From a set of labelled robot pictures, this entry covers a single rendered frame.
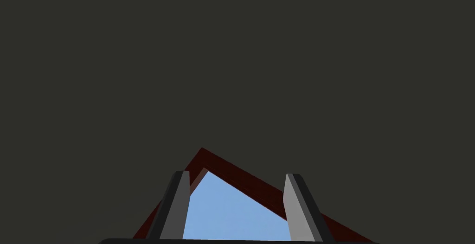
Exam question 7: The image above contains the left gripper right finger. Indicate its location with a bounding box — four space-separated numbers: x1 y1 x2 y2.
282 173 335 243

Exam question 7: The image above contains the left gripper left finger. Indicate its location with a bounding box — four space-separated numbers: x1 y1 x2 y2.
146 170 191 241

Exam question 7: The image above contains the dark red framed window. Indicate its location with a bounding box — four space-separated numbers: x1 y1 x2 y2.
132 147 376 242

